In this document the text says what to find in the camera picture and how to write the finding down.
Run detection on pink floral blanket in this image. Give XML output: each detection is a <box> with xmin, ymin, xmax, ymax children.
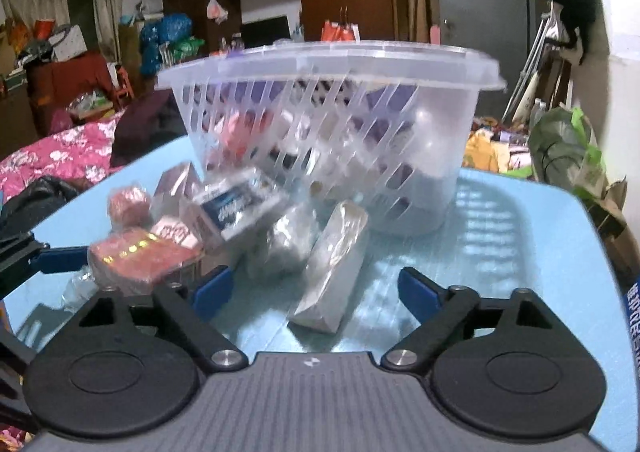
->
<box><xmin>0</xmin><ymin>113</ymin><xmax>122</xmax><ymax>204</ymax></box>

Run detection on green plastic bag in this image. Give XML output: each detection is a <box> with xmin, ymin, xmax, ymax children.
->
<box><xmin>528</xmin><ymin>106</ymin><xmax>608</xmax><ymax>200</ymax></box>

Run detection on translucent white plastic basket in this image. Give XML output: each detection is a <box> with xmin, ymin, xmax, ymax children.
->
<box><xmin>157</xmin><ymin>40</ymin><xmax>506</xmax><ymax>235</ymax></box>

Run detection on pink red flat pack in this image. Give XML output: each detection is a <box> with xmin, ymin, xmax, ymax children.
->
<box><xmin>88</xmin><ymin>228</ymin><xmax>202</xmax><ymax>296</ymax></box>

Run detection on small red wrapped packet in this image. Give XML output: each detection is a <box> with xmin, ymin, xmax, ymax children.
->
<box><xmin>107</xmin><ymin>184</ymin><xmax>151</xmax><ymax>230</ymax></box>

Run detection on blue white wrapped box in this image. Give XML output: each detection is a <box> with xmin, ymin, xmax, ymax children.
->
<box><xmin>180</xmin><ymin>167</ymin><xmax>288</xmax><ymax>250</ymax></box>

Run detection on orange white hanging bag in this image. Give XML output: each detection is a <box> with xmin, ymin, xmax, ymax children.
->
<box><xmin>320</xmin><ymin>21</ymin><xmax>360</xmax><ymax>42</ymax></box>

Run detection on metal crutches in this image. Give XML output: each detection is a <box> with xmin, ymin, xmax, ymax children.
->
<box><xmin>501</xmin><ymin>4</ymin><xmax>560</xmax><ymax>126</ymax></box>

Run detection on grey metal door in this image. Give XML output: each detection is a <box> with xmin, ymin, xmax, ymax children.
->
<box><xmin>439</xmin><ymin>0</ymin><xmax>530</xmax><ymax>86</ymax></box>

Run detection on clear plastic bag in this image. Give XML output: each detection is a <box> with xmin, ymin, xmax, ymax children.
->
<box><xmin>246</xmin><ymin>204</ymin><xmax>320</xmax><ymax>280</ymax></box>

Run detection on long white pack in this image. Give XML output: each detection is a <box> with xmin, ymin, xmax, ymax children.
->
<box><xmin>288</xmin><ymin>201</ymin><xmax>369</xmax><ymax>334</ymax></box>

